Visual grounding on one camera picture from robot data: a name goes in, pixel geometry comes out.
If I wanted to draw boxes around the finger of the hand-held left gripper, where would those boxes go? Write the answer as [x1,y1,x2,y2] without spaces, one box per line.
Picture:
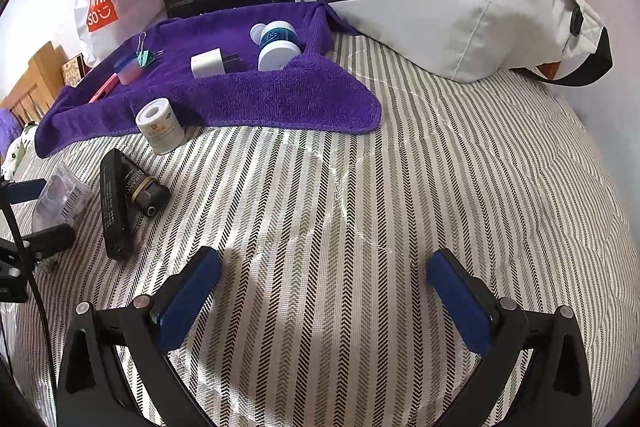
[0,179,47,204]
[15,223,77,260]

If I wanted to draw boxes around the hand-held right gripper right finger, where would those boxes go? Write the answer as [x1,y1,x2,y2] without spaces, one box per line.
[426,248,593,427]

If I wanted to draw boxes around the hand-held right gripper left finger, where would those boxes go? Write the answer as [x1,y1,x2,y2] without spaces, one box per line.
[56,247,223,427]

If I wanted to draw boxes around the clear candy bottle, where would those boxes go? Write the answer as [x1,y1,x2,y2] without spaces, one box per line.
[31,161,92,230]

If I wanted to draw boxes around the pink tube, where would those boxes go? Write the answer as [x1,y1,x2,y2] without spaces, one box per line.
[89,73,119,104]

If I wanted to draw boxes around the pink container with blue cap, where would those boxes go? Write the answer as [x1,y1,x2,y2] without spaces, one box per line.
[113,56,144,86]

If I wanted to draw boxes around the green binder clip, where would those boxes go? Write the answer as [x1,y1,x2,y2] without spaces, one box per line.
[134,34,166,68]

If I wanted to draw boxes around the white charger plug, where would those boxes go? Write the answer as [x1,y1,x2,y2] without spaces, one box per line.
[190,49,242,78]

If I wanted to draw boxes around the blue and white jar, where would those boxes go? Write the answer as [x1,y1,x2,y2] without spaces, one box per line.
[257,21,304,72]

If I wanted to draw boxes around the white floral pillow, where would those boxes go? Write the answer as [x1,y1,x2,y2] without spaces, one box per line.
[0,122,42,180]

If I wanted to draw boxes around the slim black box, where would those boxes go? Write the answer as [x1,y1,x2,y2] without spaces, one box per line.
[99,148,135,261]

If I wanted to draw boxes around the black and gold tube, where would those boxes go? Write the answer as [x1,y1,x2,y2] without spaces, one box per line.
[121,167,171,219]

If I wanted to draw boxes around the light wooden headboard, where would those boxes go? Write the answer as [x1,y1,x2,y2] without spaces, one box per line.
[0,41,68,125]

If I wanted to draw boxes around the illustrated book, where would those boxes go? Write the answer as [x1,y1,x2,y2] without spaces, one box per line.
[61,53,87,88]

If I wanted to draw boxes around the white tape roll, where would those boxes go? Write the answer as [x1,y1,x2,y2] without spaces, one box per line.
[135,99,186,154]

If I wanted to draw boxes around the striped bed cover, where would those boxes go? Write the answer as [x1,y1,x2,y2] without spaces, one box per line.
[0,27,640,427]

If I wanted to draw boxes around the purple towel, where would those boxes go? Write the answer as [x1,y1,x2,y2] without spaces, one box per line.
[34,2,383,160]

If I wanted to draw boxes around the black cable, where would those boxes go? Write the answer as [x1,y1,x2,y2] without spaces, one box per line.
[0,177,58,408]

